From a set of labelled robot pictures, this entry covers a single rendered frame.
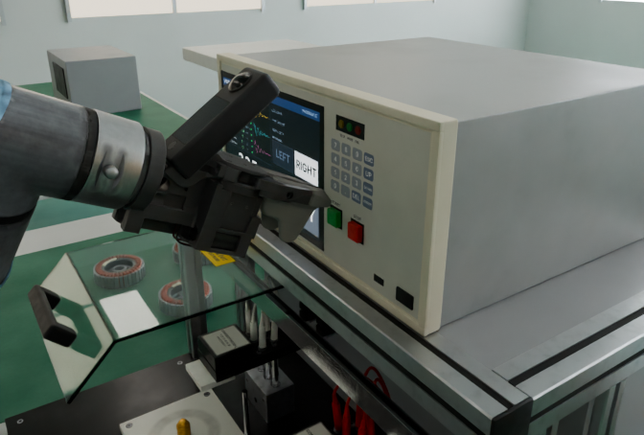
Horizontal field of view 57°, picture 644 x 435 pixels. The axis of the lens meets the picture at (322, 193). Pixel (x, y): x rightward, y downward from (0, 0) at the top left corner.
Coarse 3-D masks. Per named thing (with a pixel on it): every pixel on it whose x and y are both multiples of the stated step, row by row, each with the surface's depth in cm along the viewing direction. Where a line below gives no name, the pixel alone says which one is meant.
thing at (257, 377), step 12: (252, 372) 94; (264, 372) 94; (252, 384) 93; (264, 384) 92; (288, 384) 92; (252, 396) 94; (264, 396) 90; (276, 396) 90; (288, 396) 92; (264, 408) 91; (276, 408) 91; (288, 408) 93
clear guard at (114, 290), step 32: (64, 256) 81; (96, 256) 80; (128, 256) 80; (160, 256) 80; (192, 256) 80; (64, 288) 75; (96, 288) 72; (128, 288) 72; (160, 288) 72; (192, 288) 72; (224, 288) 72; (256, 288) 72; (64, 320) 71; (96, 320) 67; (128, 320) 66; (160, 320) 66; (64, 352) 67; (96, 352) 63; (64, 384) 64
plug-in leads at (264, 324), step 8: (248, 304) 90; (248, 312) 90; (248, 320) 90; (264, 320) 91; (248, 328) 91; (256, 328) 88; (264, 328) 87; (272, 328) 89; (256, 336) 89; (264, 336) 87; (272, 336) 89; (264, 344) 88
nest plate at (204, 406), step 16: (192, 400) 94; (208, 400) 94; (144, 416) 91; (160, 416) 91; (176, 416) 91; (192, 416) 91; (208, 416) 91; (224, 416) 91; (128, 432) 88; (144, 432) 88; (160, 432) 88; (176, 432) 88; (192, 432) 88; (208, 432) 88; (224, 432) 88; (240, 432) 88
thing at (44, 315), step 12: (36, 288) 72; (36, 300) 70; (48, 300) 73; (36, 312) 69; (48, 312) 67; (48, 324) 66; (60, 324) 67; (48, 336) 65; (60, 336) 66; (72, 336) 67
